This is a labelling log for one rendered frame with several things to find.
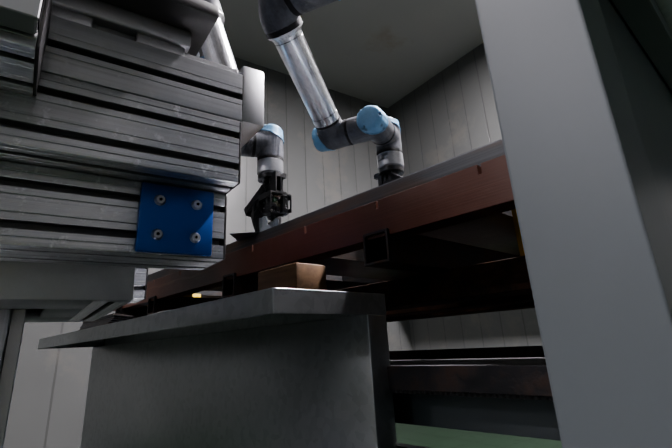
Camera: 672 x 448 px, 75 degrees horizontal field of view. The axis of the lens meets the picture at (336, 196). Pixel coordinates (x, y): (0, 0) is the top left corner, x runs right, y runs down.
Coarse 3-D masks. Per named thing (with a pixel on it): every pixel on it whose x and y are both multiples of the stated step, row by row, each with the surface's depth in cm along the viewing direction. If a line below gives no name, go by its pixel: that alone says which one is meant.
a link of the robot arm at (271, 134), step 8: (264, 128) 125; (272, 128) 125; (280, 128) 127; (256, 136) 123; (264, 136) 124; (272, 136) 124; (280, 136) 126; (256, 144) 122; (264, 144) 123; (272, 144) 123; (280, 144) 125; (256, 152) 123; (264, 152) 123; (272, 152) 123; (280, 152) 124
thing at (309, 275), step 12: (288, 264) 65; (300, 264) 64; (312, 264) 66; (264, 276) 69; (276, 276) 66; (288, 276) 64; (300, 276) 63; (312, 276) 65; (324, 276) 67; (264, 288) 68; (300, 288) 63; (312, 288) 64; (324, 288) 66
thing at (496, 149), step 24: (432, 168) 68; (456, 168) 64; (384, 192) 74; (312, 216) 87; (504, 216) 78; (240, 240) 106; (456, 240) 95; (480, 240) 97; (504, 240) 98; (336, 264) 116; (360, 264) 118; (216, 288) 148
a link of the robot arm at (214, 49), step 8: (208, 0) 117; (216, 0) 119; (216, 24) 116; (216, 32) 115; (224, 32) 118; (208, 40) 114; (216, 40) 114; (224, 40) 116; (208, 48) 114; (216, 48) 114; (224, 48) 115; (208, 56) 114; (216, 56) 113; (224, 56) 114; (232, 56) 116; (224, 64) 113; (232, 64) 114
